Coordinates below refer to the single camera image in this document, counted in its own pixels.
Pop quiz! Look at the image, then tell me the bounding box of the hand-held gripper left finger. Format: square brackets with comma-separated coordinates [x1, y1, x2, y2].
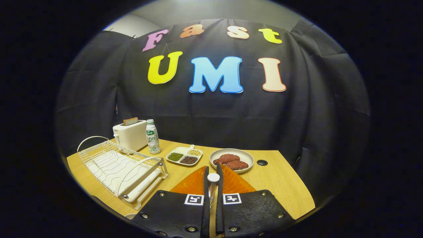
[132, 166, 211, 238]

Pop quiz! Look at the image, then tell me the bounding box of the red meat piece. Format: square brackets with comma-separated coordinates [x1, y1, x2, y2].
[226, 160, 249, 171]
[213, 154, 241, 165]

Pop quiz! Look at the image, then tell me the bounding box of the white divided tray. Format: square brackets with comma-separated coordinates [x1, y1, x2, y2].
[166, 144, 203, 167]

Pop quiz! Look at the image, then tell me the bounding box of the spoon with checkered handle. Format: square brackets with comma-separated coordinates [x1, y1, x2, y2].
[207, 173, 221, 214]

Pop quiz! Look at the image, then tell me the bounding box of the black backdrop cloth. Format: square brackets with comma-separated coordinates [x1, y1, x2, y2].
[56, 18, 370, 205]

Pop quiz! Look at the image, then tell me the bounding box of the white green drink bottle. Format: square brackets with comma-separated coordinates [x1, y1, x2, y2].
[146, 119, 161, 155]

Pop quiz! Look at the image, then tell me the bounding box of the white toaster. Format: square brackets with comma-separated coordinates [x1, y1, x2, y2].
[112, 120, 148, 152]

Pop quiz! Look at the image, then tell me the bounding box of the beige plate with meat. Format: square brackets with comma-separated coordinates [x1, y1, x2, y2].
[210, 148, 255, 174]

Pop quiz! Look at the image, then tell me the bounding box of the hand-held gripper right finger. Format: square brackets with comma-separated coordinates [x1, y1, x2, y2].
[215, 163, 295, 237]

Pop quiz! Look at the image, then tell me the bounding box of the white wire dish rack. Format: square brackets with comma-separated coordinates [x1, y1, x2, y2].
[77, 136, 169, 211]

